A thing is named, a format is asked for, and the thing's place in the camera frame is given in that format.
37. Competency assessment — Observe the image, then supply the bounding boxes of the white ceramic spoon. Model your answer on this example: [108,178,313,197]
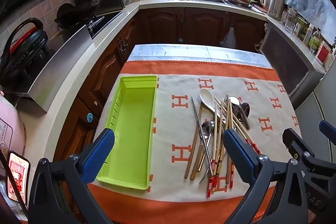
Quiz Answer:
[199,88,227,123]

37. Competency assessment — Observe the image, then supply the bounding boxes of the grey refrigerator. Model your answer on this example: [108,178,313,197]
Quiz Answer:
[297,77,336,161]

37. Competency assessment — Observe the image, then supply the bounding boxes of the brown wooden chopstick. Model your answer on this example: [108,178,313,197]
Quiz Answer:
[189,132,208,180]
[184,105,203,179]

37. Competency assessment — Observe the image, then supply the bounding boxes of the steel kettle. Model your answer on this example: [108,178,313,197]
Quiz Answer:
[267,0,285,18]

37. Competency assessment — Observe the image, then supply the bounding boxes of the black wok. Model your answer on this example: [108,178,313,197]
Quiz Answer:
[55,3,87,30]

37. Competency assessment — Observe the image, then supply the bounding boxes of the metal chopstick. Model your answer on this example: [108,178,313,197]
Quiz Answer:
[191,97,214,177]
[192,97,215,175]

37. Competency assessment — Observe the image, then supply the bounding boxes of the pink rice cooker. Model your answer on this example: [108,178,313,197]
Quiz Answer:
[0,93,25,180]

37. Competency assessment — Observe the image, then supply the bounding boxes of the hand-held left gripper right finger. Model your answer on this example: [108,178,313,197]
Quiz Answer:
[223,129,311,224]

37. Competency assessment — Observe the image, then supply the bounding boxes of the green plastic utensil tray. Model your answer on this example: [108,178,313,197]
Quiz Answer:
[96,75,158,190]

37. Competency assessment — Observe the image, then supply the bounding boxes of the small metal spoon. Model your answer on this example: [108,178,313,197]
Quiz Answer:
[199,120,216,184]

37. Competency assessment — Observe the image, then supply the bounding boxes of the glass jar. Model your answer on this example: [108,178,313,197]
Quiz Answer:
[285,7,297,33]

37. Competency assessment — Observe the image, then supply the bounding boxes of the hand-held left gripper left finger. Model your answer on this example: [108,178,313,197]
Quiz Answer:
[28,129,115,224]

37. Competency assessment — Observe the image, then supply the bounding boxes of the black red pressure cooker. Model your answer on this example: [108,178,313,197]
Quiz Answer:
[0,18,49,85]

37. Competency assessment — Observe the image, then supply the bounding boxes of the short metal soup spoon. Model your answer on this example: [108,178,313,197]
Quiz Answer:
[235,102,252,131]

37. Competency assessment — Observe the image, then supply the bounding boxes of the pile of bamboo chopsticks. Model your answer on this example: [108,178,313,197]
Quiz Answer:
[206,97,262,198]

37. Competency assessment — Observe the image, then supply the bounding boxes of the orange beige printed blanket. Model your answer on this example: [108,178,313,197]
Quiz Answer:
[88,60,302,224]

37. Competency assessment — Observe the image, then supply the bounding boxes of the wooden kitchen cabinets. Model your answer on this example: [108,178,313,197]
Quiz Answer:
[50,7,268,214]

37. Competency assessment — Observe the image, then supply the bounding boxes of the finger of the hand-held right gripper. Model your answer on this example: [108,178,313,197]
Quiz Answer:
[319,120,336,139]
[282,128,315,161]

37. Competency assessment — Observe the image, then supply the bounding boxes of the stainless steel panel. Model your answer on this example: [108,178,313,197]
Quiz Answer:
[28,25,92,113]

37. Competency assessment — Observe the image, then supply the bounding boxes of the white plastic bag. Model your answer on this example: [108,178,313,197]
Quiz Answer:
[222,27,237,48]

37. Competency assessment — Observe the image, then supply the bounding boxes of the gas stove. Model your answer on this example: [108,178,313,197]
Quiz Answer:
[87,10,124,39]

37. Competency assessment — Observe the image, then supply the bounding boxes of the clear plastic bottle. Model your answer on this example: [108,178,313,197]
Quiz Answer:
[308,30,322,54]

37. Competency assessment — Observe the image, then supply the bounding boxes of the steel kitchen appliance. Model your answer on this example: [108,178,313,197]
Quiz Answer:
[260,19,326,109]

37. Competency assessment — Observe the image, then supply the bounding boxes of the red packet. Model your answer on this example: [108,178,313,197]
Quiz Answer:
[315,40,331,64]

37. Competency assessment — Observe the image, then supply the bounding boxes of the smartphone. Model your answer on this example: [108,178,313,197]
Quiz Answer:
[6,151,30,205]

